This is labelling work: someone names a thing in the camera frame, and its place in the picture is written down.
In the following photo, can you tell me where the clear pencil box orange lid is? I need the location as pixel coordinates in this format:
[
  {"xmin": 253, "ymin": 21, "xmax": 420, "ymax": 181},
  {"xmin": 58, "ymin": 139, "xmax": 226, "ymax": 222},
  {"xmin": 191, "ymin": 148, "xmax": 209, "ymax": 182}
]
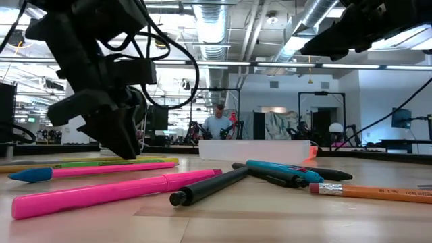
[{"xmin": 198, "ymin": 139, "xmax": 319, "ymax": 164}]

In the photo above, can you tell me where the black station frame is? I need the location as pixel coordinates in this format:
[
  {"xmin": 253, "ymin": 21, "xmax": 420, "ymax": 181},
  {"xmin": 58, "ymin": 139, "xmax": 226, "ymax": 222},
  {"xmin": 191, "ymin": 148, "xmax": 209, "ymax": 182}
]
[
  {"xmin": 190, "ymin": 87, "xmax": 242, "ymax": 140},
  {"xmin": 297, "ymin": 90, "xmax": 347, "ymax": 139}
]

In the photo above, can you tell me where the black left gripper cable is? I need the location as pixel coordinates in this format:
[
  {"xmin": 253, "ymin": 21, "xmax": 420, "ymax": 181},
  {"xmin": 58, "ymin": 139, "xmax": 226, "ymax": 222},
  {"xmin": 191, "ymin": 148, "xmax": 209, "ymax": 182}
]
[{"xmin": 101, "ymin": 0, "xmax": 201, "ymax": 111}]

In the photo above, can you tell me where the black monitor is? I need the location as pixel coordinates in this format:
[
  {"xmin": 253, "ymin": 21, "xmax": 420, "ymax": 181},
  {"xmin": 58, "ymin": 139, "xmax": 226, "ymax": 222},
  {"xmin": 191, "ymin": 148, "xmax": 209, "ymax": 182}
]
[
  {"xmin": 0, "ymin": 82, "xmax": 18, "ymax": 144},
  {"xmin": 146, "ymin": 105, "xmax": 169, "ymax": 136}
]

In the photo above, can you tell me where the black table frame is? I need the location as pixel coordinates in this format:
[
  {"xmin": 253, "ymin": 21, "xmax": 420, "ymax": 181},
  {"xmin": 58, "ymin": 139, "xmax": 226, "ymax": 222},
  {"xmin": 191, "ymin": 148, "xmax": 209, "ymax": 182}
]
[{"xmin": 0, "ymin": 142, "xmax": 432, "ymax": 162}]

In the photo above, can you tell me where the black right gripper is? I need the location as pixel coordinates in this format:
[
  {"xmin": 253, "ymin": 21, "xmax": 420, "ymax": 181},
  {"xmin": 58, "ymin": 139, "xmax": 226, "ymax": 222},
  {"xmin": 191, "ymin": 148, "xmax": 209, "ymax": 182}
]
[{"xmin": 300, "ymin": 0, "xmax": 396, "ymax": 62}]

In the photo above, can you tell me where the yellow highlighter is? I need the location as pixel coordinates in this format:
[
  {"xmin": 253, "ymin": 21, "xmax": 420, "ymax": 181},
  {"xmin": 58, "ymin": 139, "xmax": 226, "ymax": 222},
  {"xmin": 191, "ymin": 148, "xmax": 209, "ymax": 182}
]
[{"xmin": 62, "ymin": 155, "xmax": 180, "ymax": 165}]

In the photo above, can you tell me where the pink pen blue cap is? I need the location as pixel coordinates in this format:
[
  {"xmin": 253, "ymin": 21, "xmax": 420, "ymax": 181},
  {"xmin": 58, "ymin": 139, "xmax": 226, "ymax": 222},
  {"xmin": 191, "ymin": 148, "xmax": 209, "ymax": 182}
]
[{"xmin": 7, "ymin": 161, "xmax": 178, "ymax": 184}]

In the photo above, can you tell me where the black pen round button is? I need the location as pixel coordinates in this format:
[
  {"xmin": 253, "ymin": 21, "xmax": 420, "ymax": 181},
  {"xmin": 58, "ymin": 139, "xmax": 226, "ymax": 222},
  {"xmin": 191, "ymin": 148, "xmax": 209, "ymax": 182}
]
[{"xmin": 169, "ymin": 166, "xmax": 250, "ymax": 207}]

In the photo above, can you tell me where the thin yellow pencil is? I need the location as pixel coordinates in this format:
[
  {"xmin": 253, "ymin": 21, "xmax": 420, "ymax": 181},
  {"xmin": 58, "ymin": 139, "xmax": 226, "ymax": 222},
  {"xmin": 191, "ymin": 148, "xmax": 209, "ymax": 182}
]
[{"xmin": 0, "ymin": 163, "xmax": 63, "ymax": 174}]

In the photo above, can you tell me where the black pen with clip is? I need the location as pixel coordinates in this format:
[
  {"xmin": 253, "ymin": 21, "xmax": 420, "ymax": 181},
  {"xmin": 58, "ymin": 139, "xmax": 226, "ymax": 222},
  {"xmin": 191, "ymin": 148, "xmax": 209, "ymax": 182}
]
[{"xmin": 231, "ymin": 162, "xmax": 309, "ymax": 189}]

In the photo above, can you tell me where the pale draped cloth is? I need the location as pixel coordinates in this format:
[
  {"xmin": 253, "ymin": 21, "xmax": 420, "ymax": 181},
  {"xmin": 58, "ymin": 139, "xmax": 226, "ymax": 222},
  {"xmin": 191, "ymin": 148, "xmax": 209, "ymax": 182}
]
[{"xmin": 265, "ymin": 110, "xmax": 300, "ymax": 140}]

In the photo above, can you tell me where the thick black cable loop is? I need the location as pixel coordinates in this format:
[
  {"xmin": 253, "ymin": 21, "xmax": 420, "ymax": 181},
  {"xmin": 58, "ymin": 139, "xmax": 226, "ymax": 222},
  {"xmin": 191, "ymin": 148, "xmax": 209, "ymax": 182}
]
[{"xmin": 0, "ymin": 121, "xmax": 37, "ymax": 144}]

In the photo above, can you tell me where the orange pencil pink eraser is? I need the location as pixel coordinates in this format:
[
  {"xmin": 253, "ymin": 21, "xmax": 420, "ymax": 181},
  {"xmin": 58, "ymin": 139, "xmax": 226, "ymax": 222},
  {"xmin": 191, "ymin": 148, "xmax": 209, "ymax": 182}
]
[{"xmin": 308, "ymin": 182, "xmax": 432, "ymax": 205}]

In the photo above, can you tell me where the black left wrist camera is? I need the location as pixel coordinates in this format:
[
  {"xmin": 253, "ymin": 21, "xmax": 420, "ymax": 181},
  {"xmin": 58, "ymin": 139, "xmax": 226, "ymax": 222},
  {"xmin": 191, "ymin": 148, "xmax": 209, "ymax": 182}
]
[{"xmin": 106, "ymin": 58, "xmax": 158, "ymax": 86}]

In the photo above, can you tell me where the blue multicolour pen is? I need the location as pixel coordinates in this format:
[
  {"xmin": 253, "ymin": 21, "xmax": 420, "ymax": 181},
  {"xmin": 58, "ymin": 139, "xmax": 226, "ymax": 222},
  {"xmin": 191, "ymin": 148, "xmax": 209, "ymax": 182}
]
[{"xmin": 245, "ymin": 159, "xmax": 325, "ymax": 184}]

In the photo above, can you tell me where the green pen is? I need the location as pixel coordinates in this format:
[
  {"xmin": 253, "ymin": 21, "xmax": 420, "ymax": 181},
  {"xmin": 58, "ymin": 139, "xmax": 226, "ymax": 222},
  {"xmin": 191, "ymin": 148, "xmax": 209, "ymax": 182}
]
[{"xmin": 50, "ymin": 159, "xmax": 169, "ymax": 169}]

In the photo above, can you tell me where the dark background desk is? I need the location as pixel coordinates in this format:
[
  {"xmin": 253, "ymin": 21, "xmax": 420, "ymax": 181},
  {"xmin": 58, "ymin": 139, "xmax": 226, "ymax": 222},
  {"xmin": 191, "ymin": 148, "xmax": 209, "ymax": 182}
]
[{"xmin": 379, "ymin": 138, "xmax": 432, "ymax": 155}]

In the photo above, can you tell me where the person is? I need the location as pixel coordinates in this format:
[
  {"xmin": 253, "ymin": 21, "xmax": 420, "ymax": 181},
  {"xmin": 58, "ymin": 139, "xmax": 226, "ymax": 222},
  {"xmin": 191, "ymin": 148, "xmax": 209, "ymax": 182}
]
[{"xmin": 201, "ymin": 103, "xmax": 235, "ymax": 140}]

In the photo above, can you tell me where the wall mounted monitor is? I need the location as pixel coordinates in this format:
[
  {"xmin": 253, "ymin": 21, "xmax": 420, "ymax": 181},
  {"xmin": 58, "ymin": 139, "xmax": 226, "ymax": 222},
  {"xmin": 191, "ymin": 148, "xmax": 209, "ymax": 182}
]
[{"xmin": 391, "ymin": 107, "xmax": 413, "ymax": 130}]

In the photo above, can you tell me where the slim black pen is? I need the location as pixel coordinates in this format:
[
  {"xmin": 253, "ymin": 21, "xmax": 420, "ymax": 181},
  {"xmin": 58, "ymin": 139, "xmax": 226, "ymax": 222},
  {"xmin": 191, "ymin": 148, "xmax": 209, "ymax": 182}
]
[{"xmin": 296, "ymin": 165, "xmax": 354, "ymax": 182}]

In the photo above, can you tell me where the thick pink highlighter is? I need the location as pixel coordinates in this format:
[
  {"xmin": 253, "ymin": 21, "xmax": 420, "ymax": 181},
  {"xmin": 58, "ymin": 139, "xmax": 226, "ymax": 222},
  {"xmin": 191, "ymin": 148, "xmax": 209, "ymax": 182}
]
[{"xmin": 11, "ymin": 168, "xmax": 223, "ymax": 221}]

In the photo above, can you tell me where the silver ceiling duct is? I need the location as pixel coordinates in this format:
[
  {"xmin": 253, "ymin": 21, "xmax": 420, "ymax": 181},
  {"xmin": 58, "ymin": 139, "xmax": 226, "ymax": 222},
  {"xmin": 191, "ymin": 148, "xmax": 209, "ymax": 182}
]
[
  {"xmin": 269, "ymin": 0, "xmax": 340, "ymax": 72},
  {"xmin": 191, "ymin": 0, "xmax": 231, "ymax": 105}
]

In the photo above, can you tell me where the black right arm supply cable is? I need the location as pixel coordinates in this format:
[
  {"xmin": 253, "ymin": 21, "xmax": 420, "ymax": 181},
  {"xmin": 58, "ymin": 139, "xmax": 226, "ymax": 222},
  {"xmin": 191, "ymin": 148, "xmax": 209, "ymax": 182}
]
[{"xmin": 333, "ymin": 76, "xmax": 432, "ymax": 152}]

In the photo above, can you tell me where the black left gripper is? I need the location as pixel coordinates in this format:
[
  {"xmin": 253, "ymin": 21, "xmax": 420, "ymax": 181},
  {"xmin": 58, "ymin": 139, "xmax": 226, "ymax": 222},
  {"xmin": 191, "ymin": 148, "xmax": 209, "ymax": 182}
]
[{"xmin": 25, "ymin": 18, "xmax": 149, "ymax": 160}]

